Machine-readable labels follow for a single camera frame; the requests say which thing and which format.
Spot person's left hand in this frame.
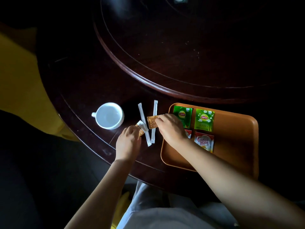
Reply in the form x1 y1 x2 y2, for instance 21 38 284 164
115 125 142 163

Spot person's right hand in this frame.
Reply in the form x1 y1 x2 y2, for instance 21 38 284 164
154 114 191 151

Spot yellow chair cover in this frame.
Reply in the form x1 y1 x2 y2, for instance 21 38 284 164
0 32 80 142

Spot brown and white sugar packet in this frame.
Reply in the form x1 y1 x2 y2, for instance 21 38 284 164
135 120 149 137

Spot person's right forearm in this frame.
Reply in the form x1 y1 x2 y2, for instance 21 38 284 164
175 140 305 229

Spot white paper-wrapped stirrer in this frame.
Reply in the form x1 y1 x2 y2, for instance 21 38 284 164
138 103 152 147
151 100 159 144

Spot orange plastic tray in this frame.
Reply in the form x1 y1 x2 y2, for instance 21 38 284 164
160 103 259 180

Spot grey trousers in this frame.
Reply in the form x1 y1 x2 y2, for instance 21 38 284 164
116 181 240 229

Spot white ceramic cup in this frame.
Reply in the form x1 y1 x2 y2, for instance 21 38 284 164
91 102 125 130

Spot green tea bag packet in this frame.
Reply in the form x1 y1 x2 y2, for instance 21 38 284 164
173 105 193 129
194 109 215 132

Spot dark wooden turntable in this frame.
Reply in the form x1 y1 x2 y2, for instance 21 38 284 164
92 0 289 104

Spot person's left forearm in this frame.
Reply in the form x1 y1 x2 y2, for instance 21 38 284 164
64 160 134 229

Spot yellow seat cushion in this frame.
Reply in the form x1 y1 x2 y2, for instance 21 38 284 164
111 191 131 229

